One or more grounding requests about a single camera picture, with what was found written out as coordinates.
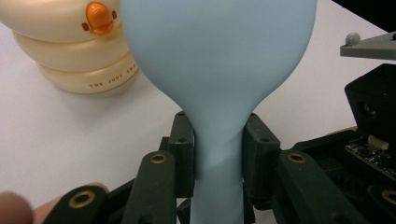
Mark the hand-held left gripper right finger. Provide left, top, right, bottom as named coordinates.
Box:
left=242, top=112, right=282, bottom=210

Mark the cream ringed duck cup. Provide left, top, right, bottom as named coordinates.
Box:
left=0, top=0, right=139, bottom=95

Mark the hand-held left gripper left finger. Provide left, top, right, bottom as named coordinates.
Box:
left=169, top=110, right=196, bottom=199

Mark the light blue hairbrush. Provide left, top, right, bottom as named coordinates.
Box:
left=120, top=0, right=318, bottom=224

